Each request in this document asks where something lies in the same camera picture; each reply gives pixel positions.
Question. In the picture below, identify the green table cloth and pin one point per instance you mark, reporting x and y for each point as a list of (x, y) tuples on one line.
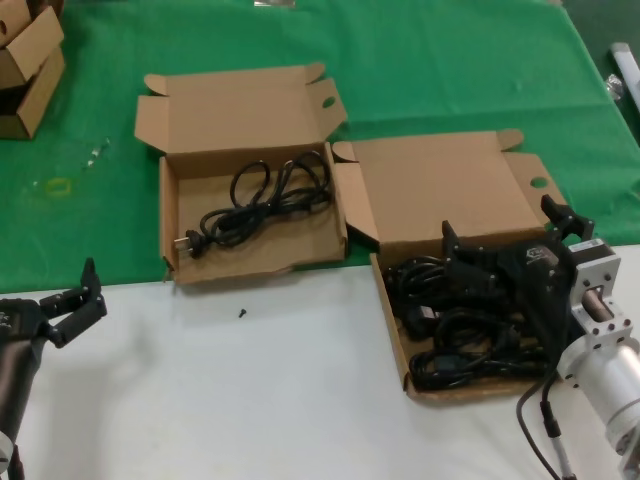
[(450, 60)]

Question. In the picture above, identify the open cardboard box torn rim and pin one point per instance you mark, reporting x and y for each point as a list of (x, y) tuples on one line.
[(300, 240)]

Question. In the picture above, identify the yellow-green rubber band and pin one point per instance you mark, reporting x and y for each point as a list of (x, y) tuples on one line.
[(50, 189)]

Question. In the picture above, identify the white tube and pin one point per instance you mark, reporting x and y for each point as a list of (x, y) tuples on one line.
[(627, 65)]

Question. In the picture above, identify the clear plastic scrap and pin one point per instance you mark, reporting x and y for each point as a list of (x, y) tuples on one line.
[(95, 154)]

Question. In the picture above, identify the crumpled silver foil piece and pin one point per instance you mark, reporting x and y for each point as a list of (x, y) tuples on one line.
[(614, 85)]

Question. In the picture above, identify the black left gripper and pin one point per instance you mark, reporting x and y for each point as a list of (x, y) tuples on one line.
[(20, 322)]

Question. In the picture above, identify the open cardboard box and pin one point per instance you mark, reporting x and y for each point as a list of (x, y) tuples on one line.
[(430, 190)]

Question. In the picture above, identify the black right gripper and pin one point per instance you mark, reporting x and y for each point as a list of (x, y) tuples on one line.
[(540, 280)]

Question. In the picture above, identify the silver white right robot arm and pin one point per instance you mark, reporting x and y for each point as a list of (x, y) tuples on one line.
[(610, 370)]

